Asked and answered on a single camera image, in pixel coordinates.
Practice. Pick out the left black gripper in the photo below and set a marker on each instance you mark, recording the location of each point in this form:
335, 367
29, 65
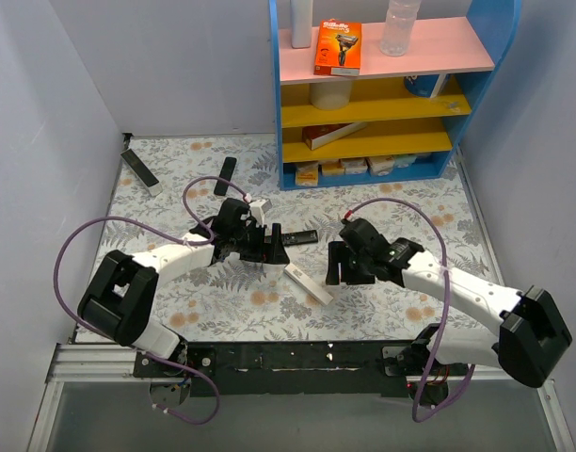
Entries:
263, 242

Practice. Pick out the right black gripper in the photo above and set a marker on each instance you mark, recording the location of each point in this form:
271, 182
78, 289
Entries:
349, 264

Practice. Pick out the white remote control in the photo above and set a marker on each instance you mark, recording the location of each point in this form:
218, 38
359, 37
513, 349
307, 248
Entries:
312, 288

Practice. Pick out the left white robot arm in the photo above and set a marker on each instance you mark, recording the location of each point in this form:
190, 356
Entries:
119, 298

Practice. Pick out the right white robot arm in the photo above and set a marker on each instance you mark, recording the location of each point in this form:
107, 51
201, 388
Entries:
522, 333

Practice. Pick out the black remote with buttons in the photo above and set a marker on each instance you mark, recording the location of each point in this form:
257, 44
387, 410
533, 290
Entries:
300, 238

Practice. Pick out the slim black remote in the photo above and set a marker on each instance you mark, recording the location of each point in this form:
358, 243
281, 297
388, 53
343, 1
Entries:
225, 175

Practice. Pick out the black and silver remote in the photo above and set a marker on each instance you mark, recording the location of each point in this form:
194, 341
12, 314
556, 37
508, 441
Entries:
142, 172

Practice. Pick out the orange snack box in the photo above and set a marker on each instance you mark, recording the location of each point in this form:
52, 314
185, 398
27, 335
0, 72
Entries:
307, 174

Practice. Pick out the yellow small box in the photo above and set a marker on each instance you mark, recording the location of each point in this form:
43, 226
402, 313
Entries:
332, 168

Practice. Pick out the white orange small box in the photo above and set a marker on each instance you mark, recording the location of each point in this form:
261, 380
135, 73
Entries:
380, 165

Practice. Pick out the light blue small pack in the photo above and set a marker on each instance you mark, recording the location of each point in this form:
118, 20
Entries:
404, 160

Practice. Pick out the red and white flat box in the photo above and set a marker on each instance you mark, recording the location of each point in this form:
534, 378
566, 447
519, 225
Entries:
318, 136

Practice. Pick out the floral table mat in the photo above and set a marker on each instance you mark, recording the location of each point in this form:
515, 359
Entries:
238, 301

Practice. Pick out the blue shelf unit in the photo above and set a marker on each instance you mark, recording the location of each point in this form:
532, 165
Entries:
470, 48

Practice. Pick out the white cylinder container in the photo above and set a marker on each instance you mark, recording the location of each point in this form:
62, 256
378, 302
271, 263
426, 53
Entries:
330, 95

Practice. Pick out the blue round tin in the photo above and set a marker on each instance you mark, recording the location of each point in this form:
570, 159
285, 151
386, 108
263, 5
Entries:
426, 86

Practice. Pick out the orange razor box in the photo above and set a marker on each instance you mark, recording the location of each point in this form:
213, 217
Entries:
338, 50

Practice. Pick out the white tall bottle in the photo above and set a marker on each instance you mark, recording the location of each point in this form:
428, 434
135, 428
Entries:
301, 23

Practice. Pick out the clear plastic bottle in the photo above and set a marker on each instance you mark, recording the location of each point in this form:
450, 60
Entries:
400, 19

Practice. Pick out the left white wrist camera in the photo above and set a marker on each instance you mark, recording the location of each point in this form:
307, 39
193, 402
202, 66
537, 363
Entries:
258, 208

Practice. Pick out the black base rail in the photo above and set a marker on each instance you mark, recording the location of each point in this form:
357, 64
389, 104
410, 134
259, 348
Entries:
291, 368

